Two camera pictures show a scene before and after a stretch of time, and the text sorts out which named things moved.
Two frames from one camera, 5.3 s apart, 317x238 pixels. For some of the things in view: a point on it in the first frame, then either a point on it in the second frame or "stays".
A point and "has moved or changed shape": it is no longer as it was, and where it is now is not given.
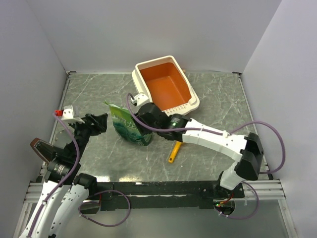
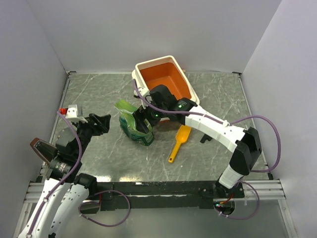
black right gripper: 143,129 → 141,113
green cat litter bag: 125,125 has moved or changed shape
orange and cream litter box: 163,82 stays
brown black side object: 46,151 stays
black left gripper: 99,122 stays
